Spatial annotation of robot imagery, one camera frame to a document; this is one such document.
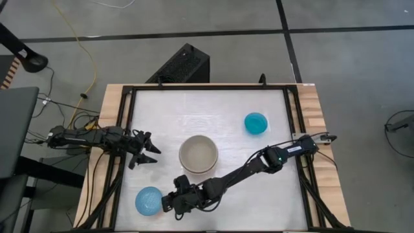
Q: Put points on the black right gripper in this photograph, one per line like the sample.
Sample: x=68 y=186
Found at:
x=185 y=199

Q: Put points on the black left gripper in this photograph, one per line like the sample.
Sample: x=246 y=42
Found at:
x=136 y=144

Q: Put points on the light blue textured bowl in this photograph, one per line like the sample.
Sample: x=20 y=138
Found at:
x=147 y=200

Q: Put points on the grey bowl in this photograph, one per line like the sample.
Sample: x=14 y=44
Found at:
x=197 y=153

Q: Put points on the small teal bowl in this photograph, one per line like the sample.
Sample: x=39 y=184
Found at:
x=255 y=123

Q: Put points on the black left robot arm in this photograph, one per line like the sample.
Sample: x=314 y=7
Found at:
x=81 y=137

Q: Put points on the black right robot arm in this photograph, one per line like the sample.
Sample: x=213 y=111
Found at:
x=246 y=168

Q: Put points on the white table mat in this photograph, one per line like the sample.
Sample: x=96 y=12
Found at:
x=210 y=106

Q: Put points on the black computer tower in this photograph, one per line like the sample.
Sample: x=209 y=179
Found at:
x=184 y=66

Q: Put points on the dark low bench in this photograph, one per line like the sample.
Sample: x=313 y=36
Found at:
x=48 y=171

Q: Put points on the grey desk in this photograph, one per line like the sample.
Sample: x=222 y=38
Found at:
x=16 y=129

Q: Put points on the black stand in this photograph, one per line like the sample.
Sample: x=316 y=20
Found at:
x=30 y=59

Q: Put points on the orange striped board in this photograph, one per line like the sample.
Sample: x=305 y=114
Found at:
x=8 y=76

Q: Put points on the wooden table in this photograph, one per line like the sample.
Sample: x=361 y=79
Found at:
x=309 y=103

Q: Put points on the black metal frame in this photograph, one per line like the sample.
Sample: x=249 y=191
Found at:
x=210 y=87

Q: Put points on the black frame clamp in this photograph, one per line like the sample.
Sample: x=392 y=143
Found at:
x=262 y=79

